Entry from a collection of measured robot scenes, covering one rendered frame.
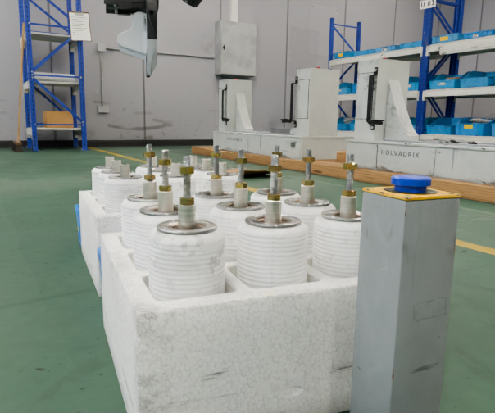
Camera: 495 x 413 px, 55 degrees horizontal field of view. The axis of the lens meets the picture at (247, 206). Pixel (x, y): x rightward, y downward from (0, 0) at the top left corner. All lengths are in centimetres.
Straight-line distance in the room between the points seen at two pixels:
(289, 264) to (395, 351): 17
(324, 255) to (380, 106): 275
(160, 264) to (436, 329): 31
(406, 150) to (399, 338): 259
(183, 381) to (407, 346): 25
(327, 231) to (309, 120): 326
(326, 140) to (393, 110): 82
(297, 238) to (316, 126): 336
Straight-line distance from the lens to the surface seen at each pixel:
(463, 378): 85
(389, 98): 341
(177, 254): 56
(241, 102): 511
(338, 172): 340
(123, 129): 696
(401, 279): 50
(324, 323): 63
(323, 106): 398
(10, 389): 81
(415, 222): 49
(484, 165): 276
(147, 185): 81
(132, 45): 79
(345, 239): 66
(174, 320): 55
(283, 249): 60
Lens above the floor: 38
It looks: 10 degrees down
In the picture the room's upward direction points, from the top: 1 degrees clockwise
